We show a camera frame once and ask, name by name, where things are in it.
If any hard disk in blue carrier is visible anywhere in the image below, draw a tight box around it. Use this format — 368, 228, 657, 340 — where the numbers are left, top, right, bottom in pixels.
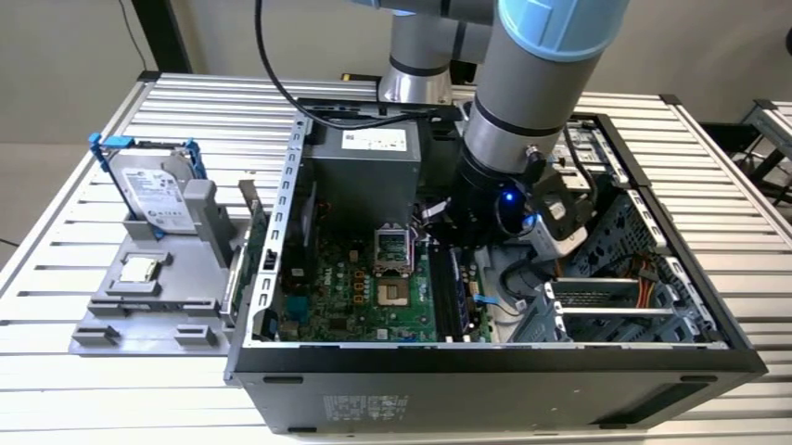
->
85, 133, 210, 242

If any black looped cable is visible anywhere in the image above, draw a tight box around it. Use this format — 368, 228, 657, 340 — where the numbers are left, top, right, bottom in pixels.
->
501, 257, 555, 305

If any black case fan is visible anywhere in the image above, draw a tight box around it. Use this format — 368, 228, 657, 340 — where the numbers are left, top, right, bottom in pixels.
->
295, 183, 320, 291

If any green graphics card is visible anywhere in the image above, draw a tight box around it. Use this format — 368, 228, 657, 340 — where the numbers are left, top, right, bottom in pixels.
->
223, 180, 271, 333

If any grey power supply box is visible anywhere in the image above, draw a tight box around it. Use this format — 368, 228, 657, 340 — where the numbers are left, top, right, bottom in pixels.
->
302, 118, 426, 233

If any black PC case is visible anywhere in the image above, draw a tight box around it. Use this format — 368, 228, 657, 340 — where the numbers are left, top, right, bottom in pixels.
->
222, 95, 768, 437

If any grey parts rack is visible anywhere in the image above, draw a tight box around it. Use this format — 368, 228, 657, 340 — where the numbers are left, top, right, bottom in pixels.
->
65, 180, 248, 358

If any red yellow wire bundle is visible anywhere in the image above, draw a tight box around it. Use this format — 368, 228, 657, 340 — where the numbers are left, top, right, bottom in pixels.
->
628, 253, 661, 310

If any black RAM slot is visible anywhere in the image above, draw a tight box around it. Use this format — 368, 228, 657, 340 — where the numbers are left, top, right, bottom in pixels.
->
430, 245, 447, 343
437, 245, 455, 343

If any black camera cable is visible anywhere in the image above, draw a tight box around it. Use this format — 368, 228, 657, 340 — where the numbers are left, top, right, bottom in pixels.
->
252, 0, 463, 130

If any silver CPU chip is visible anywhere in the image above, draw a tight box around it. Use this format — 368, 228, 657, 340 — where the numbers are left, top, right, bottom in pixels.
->
116, 259, 160, 285

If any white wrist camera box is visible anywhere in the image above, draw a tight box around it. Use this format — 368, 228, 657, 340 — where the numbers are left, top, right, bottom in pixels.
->
518, 215, 590, 259

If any black metal frame post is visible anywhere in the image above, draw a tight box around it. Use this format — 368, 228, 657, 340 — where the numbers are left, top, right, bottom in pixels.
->
131, 0, 194, 75

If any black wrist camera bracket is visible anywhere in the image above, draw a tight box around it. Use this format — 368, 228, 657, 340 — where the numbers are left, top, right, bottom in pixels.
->
530, 171, 598, 235

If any slatted metal side table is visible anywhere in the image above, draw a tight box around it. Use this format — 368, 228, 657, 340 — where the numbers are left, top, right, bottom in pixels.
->
733, 99, 792, 208

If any CPU socket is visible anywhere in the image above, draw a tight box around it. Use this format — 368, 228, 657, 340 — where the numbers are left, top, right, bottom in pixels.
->
375, 276, 414, 308

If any RAM stick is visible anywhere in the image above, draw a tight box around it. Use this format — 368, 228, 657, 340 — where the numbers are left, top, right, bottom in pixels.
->
446, 246, 466, 329
92, 300, 215, 312

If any silver disk bay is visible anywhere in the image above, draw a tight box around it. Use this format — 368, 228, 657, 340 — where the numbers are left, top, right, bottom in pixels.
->
511, 276, 704, 345

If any silver socket cover frame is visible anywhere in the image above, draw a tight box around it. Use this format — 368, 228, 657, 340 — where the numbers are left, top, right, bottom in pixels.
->
372, 224, 414, 275

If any green motherboard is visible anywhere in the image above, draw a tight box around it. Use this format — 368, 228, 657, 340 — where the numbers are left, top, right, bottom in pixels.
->
278, 231, 497, 344

